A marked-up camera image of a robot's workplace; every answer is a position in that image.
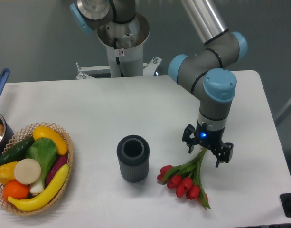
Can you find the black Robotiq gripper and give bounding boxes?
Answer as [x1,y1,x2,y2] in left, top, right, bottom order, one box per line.
[182,124,234,168]

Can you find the red tulip bouquet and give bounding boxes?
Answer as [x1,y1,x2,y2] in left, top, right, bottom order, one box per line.
[157,148,210,209]

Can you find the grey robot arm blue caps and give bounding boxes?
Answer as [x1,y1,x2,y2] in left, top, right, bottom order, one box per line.
[70,0,248,163]

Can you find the dark grey ribbed vase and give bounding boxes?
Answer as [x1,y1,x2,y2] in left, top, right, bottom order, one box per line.
[116,135,150,183]

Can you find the black device at table edge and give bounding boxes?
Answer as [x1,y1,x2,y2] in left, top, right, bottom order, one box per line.
[280,193,291,218]

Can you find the purple eggplant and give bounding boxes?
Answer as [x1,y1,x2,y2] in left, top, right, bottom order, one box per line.
[45,155,68,186]

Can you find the green bok choy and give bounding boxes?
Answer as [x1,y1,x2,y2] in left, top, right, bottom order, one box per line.
[25,138,57,196]

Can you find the long yellow squash lower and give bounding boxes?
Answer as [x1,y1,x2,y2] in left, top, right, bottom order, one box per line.
[8,164,69,212]

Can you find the yellow squash upper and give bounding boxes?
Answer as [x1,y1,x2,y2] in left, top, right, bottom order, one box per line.
[32,126,68,155]

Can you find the woven wicker basket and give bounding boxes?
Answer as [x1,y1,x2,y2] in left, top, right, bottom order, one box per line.
[0,122,74,216]

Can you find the beige round disc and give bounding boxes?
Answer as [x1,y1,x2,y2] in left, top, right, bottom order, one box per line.
[14,158,41,185]

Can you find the green cucumber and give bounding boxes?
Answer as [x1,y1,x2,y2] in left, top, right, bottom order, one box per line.
[0,136,35,166]

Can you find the orange fruit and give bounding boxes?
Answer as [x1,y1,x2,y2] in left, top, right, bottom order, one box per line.
[2,180,29,202]

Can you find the yellow bell pepper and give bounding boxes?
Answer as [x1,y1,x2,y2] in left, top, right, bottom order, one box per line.
[0,161,18,185]

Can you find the white metal base frame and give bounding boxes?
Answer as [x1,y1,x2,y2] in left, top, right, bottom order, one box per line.
[76,57,162,80]

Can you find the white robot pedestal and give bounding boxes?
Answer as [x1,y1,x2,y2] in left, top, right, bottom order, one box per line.
[97,13,150,77]

